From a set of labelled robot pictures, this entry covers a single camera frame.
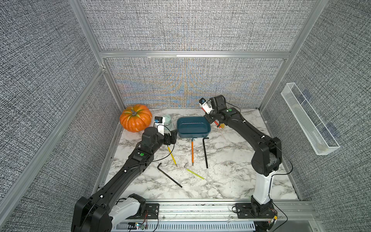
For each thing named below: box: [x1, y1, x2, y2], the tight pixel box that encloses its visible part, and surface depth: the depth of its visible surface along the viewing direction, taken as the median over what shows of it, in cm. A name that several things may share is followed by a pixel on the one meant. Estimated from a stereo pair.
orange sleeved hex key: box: [191, 137, 197, 166], surface depth 97 cm
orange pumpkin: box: [119, 104, 153, 133], surface depth 102 cm
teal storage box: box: [176, 116, 212, 139], surface depth 109 cm
